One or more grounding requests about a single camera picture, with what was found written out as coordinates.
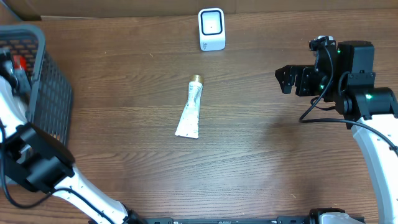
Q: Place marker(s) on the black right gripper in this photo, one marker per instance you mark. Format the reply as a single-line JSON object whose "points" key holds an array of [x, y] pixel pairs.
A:
{"points": [[303, 74]]}

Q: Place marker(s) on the white tube gold cap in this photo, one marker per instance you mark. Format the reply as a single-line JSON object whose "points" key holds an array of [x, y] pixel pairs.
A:
{"points": [[188, 126]]}

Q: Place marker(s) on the red spaghetti packet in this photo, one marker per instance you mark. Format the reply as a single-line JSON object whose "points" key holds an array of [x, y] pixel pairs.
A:
{"points": [[20, 65]]}

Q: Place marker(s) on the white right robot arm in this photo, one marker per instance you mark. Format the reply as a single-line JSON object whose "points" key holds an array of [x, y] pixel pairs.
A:
{"points": [[343, 74]]}

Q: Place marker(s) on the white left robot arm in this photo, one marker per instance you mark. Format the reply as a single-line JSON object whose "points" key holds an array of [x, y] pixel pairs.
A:
{"points": [[39, 162]]}

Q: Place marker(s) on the white barcode scanner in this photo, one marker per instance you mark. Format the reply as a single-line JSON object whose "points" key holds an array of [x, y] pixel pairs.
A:
{"points": [[211, 29]]}

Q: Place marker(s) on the grey plastic basket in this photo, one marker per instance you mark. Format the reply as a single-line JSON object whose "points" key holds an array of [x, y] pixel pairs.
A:
{"points": [[51, 98]]}

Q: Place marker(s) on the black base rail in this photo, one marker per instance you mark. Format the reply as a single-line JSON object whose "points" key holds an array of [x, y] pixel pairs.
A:
{"points": [[278, 220]]}

